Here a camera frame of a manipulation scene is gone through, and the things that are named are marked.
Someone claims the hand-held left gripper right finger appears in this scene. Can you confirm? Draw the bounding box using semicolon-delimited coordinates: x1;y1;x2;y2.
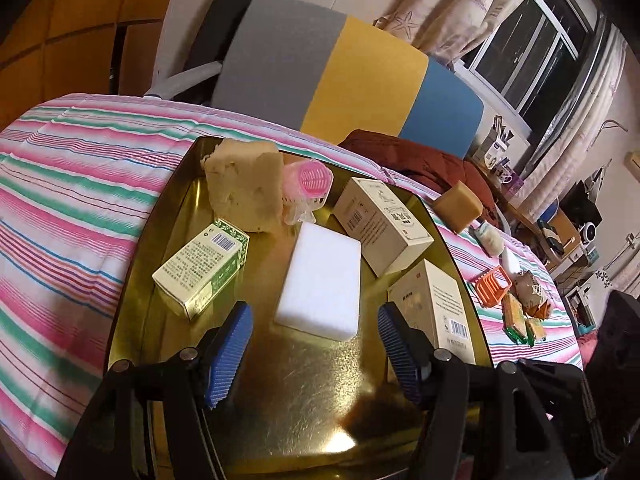
377;302;566;480

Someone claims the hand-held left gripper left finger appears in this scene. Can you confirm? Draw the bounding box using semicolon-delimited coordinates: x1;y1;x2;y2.
55;301;254;480

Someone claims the cream cardboard box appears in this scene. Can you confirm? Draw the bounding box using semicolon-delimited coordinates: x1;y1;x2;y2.
387;259;476;366
332;177;435;277

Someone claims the green cracker packet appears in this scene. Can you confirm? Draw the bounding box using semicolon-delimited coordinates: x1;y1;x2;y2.
501;292;528;343
525;317;548;348

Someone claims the gold metal tin container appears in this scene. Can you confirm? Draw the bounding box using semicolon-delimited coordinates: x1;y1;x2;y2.
117;135;493;480

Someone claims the green and white box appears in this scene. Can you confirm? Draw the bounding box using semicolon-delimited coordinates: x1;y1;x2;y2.
151;217;251;321

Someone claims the large white sponge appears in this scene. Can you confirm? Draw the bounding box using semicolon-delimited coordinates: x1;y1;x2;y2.
274;221;363;343

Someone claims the orange soap rack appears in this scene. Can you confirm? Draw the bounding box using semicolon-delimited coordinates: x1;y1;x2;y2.
474;266;513;307

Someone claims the paper wrapper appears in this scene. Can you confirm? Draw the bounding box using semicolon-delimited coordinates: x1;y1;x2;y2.
515;270;548;311

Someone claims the yellow sponge cube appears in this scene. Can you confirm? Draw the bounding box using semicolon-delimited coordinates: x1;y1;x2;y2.
432;181;484;234

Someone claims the beige sponge chunk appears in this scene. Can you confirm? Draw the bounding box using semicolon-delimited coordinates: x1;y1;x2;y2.
201;140;285;233

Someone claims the pink hair roller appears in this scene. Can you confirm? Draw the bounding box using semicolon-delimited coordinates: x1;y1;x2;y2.
280;157;334;223

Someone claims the white round device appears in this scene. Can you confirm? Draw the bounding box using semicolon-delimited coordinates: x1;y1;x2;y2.
577;220;601;246

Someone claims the blue chair back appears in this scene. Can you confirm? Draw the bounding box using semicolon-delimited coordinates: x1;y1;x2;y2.
537;200;561;226

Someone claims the wooden side desk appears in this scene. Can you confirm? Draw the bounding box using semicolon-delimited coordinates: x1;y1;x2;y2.
480;160;551;241

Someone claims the red-brown jacket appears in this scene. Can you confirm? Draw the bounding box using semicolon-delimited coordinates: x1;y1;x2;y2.
340;129;498;231

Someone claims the white box of papers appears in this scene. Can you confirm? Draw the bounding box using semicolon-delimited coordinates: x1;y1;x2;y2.
472;115;516;171

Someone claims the pink green striped tablecloth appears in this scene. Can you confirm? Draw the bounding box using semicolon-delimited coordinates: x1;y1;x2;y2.
0;92;586;478

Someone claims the pale striped curtain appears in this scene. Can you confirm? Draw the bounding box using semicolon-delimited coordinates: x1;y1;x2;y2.
520;25;628;206

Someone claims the grey yellow blue chair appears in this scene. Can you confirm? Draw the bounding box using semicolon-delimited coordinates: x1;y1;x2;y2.
145;0;486;161

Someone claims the starfish print curtain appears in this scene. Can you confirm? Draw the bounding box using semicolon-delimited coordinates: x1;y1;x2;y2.
375;0;556;68

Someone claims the wooden wardrobe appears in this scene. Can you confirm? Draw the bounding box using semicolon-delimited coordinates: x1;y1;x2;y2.
0;0;186;131

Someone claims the white frame window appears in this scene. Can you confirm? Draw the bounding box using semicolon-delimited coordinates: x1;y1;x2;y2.
457;0;601;136

